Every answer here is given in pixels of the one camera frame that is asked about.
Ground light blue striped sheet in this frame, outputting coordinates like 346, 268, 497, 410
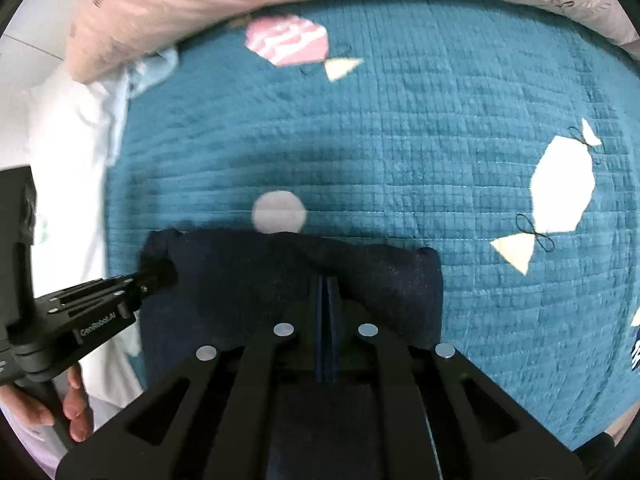
104, 46, 179, 167

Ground white pillow with smiley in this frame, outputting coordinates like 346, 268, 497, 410
19, 66, 147, 406

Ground person's left hand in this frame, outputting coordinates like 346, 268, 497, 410
0, 363, 94, 443

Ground teal quilted bedspread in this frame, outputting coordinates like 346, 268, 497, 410
105, 0, 639, 448

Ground dark denim jacket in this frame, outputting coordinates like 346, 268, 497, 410
140, 229, 442, 385

